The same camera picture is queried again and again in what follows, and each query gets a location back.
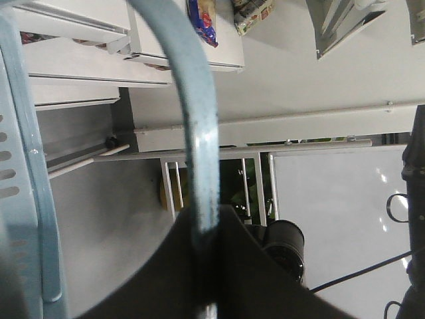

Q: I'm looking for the white shelf unit right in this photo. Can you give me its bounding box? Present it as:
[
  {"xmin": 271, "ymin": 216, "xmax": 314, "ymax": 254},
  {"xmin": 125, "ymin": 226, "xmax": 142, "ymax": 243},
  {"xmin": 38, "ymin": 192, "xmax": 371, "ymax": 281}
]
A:
[{"xmin": 13, "ymin": 0, "xmax": 246, "ymax": 112}]

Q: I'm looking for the blue chips bag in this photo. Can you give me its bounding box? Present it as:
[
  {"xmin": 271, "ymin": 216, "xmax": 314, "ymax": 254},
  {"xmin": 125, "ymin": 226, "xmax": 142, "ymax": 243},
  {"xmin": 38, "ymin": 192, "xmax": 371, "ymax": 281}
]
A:
[{"xmin": 186, "ymin": 0, "xmax": 218, "ymax": 48}]

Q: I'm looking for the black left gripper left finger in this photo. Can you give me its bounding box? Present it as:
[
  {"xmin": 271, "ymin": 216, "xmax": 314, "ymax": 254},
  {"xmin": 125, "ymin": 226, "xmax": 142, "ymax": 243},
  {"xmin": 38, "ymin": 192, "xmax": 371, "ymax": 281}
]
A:
[{"xmin": 80, "ymin": 209, "xmax": 196, "ymax": 318}]

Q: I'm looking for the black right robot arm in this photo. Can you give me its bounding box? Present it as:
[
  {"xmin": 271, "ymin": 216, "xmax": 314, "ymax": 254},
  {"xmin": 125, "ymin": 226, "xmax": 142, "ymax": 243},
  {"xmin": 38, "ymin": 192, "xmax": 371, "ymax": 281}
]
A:
[{"xmin": 396, "ymin": 105, "xmax": 424, "ymax": 318}]

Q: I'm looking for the light blue plastic basket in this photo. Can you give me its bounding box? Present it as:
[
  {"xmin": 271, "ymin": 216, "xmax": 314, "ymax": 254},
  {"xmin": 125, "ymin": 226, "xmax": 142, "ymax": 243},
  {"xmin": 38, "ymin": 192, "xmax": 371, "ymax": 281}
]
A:
[{"xmin": 1, "ymin": 1, "xmax": 219, "ymax": 318}]

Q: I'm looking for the white rolling whiteboard stand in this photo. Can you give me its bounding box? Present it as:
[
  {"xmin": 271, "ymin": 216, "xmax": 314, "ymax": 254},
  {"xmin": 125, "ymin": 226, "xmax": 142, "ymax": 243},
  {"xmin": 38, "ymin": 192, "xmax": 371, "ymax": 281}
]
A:
[{"xmin": 51, "ymin": 147, "xmax": 409, "ymax": 318}]

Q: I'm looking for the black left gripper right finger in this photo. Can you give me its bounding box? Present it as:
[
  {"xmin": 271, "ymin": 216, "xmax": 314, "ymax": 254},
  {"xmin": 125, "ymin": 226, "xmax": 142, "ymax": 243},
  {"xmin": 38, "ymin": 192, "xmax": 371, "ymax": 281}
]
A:
[{"xmin": 216, "ymin": 206, "xmax": 350, "ymax": 318}]

